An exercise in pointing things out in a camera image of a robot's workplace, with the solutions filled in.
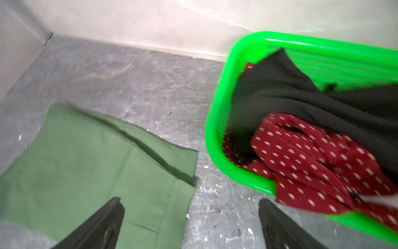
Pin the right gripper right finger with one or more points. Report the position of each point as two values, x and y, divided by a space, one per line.
281 232

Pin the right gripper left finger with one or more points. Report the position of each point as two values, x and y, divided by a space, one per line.
100 231

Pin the green plastic basket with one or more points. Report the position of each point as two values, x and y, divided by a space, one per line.
344 65

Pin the red polka dot skirt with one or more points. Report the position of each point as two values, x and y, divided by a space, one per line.
315 168

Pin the black skirt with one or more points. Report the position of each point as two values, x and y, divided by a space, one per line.
276 85

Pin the green skirt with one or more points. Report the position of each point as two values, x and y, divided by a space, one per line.
80 160

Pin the white garment in basket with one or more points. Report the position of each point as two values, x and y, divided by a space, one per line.
390 201

